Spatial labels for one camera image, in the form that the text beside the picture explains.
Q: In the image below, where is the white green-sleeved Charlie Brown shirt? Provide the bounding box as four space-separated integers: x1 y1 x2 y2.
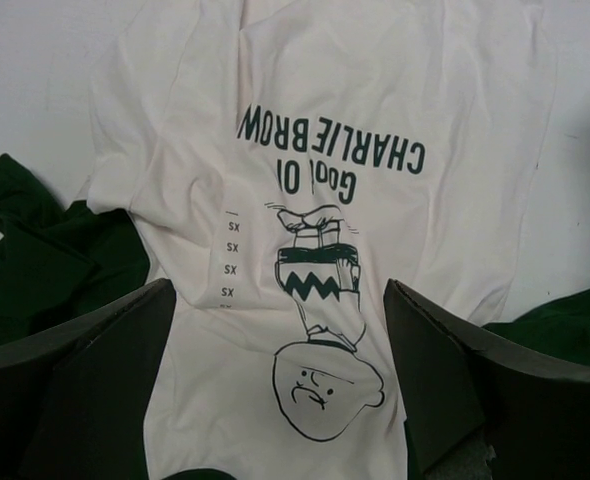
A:
0 0 590 480

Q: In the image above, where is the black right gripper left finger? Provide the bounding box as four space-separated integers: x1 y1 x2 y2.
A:
0 279 175 479

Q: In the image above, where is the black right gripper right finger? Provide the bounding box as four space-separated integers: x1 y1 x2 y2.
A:
384 280 590 479

